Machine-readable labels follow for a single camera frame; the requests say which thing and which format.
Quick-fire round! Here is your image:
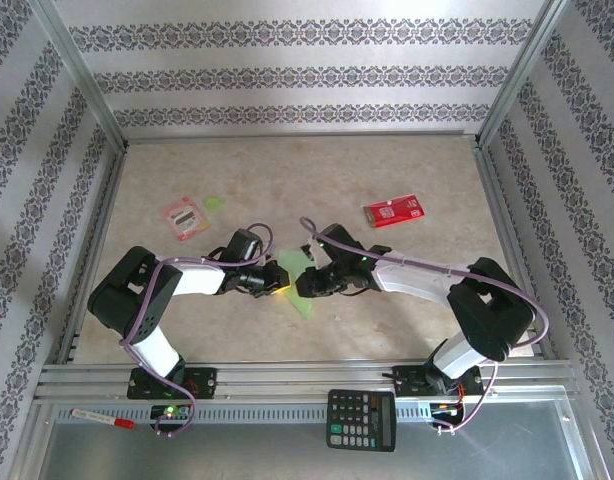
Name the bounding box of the green translucent plastic sheet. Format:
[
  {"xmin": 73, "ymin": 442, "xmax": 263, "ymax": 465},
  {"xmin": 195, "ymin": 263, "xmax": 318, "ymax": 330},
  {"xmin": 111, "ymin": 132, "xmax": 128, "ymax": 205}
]
[{"xmin": 277, "ymin": 248, "xmax": 317, "ymax": 320}]

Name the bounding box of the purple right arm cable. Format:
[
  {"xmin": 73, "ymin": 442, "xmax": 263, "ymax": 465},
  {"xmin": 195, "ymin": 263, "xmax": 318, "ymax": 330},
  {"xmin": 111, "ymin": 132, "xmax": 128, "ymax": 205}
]
[{"xmin": 299, "ymin": 216, "xmax": 552, "ymax": 436}]

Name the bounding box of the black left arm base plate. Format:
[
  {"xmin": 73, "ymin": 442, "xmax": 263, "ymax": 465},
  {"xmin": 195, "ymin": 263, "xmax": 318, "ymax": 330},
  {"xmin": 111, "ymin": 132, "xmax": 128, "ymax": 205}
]
[{"xmin": 126, "ymin": 366, "xmax": 219, "ymax": 401}]

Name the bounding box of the aluminium frame post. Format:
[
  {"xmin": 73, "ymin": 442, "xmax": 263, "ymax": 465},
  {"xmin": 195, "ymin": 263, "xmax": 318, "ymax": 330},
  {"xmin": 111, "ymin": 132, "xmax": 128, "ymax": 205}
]
[
  {"xmin": 479, "ymin": 0, "xmax": 578, "ymax": 149},
  {"xmin": 29, "ymin": 0, "xmax": 131, "ymax": 151}
]

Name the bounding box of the aluminium side rail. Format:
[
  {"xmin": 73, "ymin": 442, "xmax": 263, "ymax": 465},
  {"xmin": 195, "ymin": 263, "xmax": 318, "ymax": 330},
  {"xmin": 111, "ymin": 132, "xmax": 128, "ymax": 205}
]
[
  {"xmin": 474, "ymin": 142, "xmax": 556, "ymax": 361},
  {"xmin": 56, "ymin": 144, "xmax": 131, "ymax": 366}
]

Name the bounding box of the white marker with red cap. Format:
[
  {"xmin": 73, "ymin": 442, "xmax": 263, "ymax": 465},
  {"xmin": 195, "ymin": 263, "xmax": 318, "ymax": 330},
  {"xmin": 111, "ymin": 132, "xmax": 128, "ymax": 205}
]
[{"xmin": 69, "ymin": 408, "xmax": 136, "ymax": 431}]

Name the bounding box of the grey metal sheet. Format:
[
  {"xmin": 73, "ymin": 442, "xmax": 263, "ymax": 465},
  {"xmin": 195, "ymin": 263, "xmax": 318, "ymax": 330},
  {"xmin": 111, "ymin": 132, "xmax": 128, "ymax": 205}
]
[{"xmin": 36, "ymin": 419, "xmax": 583, "ymax": 480}]

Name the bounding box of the slotted grey cable duct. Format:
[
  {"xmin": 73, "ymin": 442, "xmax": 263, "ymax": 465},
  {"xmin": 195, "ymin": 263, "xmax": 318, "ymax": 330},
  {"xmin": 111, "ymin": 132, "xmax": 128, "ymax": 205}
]
[{"xmin": 54, "ymin": 403, "xmax": 438, "ymax": 424}]

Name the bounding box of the thin aluminium wall rail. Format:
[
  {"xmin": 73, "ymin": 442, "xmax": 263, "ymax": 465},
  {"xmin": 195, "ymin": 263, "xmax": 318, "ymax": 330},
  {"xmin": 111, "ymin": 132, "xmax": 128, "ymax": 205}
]
[{"xmin": 124, "ymin": 129, "xmax": 483, "ymax": 146}]

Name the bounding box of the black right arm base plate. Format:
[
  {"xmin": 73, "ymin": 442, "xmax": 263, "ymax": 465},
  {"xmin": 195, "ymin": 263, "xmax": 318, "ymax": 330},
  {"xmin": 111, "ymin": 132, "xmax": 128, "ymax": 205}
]
[{"xmin": 381, "ymin": 364, "xmax": 486, "ymax": 397}]

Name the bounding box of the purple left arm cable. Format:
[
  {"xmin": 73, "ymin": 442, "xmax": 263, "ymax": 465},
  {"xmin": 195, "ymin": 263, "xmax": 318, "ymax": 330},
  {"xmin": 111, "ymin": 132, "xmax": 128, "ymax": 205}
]
[{"xmin": 119, "ymin": 222, "xmax": 276, "ymax": 439}]

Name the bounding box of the long aluminium frame rail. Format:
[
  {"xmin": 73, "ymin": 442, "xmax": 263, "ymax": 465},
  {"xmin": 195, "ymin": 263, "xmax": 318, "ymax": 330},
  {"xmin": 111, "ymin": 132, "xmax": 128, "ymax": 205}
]
[{"xmin": 34, "ymin": 362, "xmax": 581, "ymax": 401}]

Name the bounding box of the red packet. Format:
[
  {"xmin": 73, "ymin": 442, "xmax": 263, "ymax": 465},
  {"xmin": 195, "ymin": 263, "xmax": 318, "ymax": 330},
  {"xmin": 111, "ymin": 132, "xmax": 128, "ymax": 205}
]
[{"xmin": 362, "ymin": 193, "xmax": 427, "ymax": 230}]

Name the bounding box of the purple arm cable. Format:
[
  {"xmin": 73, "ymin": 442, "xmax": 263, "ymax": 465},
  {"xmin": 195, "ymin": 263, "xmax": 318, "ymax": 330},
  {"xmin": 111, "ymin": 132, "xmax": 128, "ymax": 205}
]
[
  {"xmin": 119, "ymin": 222, "xmax": 276, "ymax": 439},
  {"xmin": 299, "ymin": 216, "xmax": 552, "ymax": 436}
]

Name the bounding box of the black calculator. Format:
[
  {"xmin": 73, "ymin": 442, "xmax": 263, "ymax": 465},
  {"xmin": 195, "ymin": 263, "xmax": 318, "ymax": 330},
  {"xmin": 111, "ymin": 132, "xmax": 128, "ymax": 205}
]
[{"xmin": 325, "ymin": 388, "xmax": 398, "ymax": 454}]

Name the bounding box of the pink usb drive package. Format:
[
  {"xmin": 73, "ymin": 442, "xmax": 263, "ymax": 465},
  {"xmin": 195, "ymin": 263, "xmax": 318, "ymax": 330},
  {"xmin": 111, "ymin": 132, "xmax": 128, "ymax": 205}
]
[{"xmin": 161, "ymin": 195, "xmax": 211, "ymax": 243}]

